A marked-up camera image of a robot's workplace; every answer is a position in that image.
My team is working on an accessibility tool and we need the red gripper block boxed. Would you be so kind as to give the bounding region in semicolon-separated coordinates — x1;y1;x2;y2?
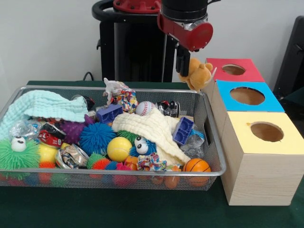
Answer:
157;13;214;77

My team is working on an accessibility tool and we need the small brown plush toy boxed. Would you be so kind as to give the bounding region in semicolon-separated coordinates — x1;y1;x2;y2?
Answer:
178;57;217;91

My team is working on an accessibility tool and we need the purple plastic toy block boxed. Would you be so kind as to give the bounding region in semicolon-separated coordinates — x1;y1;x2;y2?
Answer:
172;116;195;146

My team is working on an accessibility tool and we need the cream yellow cloth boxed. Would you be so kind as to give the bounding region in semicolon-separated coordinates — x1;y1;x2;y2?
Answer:
111;108;192;166

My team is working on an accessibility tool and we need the smooth yellow ball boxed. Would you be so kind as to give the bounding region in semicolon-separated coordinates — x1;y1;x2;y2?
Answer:
106;137;133;162

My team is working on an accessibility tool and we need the plain blue spiky ball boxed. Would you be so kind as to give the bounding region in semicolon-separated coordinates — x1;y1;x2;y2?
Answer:
79;123;117;156

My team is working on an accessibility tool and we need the shallow metal mesh bin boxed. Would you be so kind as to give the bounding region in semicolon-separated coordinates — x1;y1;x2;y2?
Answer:
0;85;227;192

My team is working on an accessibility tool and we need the wooden box with three holes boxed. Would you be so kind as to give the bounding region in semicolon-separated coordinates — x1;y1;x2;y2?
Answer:
200;57;304;207

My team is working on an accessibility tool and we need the crushed black drink can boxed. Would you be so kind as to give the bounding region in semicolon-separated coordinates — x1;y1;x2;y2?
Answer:
155;100;181;118

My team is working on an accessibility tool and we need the white toy baseball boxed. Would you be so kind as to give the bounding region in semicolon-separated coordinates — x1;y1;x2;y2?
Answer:
135;101;155;116

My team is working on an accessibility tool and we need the crushed clear water bottle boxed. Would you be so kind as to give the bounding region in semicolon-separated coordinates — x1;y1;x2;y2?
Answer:
180;125;205;159

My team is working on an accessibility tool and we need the orange toy basketball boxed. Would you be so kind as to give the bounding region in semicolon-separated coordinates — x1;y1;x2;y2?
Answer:
182;158;211;172

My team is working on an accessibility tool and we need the black upright panel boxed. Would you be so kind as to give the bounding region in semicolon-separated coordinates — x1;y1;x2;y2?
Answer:
273;16;304;95

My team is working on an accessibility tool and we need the dark green table cloth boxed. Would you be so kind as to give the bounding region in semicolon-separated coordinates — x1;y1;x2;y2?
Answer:
0;80;304;228
280;91;304;115

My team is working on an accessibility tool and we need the crushed silver drink can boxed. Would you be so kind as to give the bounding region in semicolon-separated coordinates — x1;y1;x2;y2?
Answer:
55;144;90;169

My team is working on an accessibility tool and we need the mint green cloth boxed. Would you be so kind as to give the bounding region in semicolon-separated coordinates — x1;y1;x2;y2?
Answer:
0;89;88;141

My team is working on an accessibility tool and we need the green spiky ball with eyes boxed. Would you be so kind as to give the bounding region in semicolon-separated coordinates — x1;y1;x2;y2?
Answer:
0;136;40;176

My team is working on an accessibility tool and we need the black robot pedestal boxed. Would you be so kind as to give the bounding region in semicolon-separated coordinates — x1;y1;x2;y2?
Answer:
92;0;190;83

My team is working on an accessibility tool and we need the black power cable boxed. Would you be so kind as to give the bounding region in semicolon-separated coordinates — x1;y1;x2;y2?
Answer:
82;71;96;82

